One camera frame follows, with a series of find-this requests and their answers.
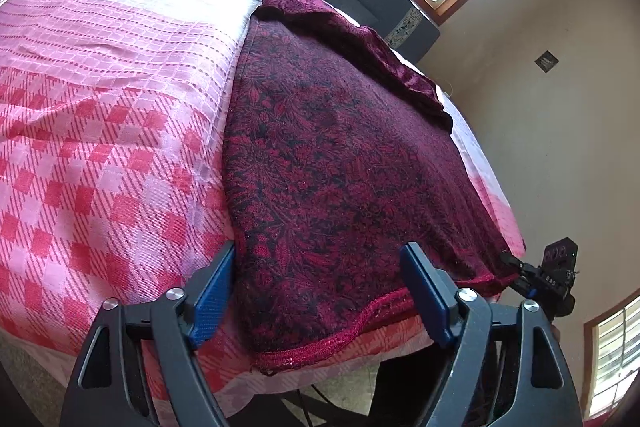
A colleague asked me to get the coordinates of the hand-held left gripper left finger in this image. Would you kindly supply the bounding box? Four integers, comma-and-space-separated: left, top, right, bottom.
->
60, 240, 237, 427

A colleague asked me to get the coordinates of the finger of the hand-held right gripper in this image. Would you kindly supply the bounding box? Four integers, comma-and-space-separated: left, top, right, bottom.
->
500, 251, 538, 299

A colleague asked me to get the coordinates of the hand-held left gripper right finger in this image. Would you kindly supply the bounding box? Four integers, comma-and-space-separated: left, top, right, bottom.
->
399, 241, 584, 427

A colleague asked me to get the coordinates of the maroon floral garment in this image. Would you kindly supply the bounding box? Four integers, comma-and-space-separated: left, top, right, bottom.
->
221, 13, 521, 372

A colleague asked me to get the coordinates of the small wooden framed window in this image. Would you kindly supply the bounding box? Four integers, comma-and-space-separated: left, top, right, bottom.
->
582, 288, 640, 419

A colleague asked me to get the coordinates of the pink checked bedspread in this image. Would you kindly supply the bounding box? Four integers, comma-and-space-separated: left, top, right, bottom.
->
0, 0, 527, 409

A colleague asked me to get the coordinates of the dark maroon velvet cloth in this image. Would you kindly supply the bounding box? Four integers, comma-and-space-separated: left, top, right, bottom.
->
254, 0, 454, 131

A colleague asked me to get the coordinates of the grey pillow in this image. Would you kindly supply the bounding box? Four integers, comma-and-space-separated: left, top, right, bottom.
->
320, 0, 397, 38

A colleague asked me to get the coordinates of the black cable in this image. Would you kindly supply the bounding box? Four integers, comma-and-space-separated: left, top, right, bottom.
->
294, 384, 343, 427

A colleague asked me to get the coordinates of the dark wall switch plate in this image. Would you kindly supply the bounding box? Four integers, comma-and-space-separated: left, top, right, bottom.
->
535, 50, 559, 73

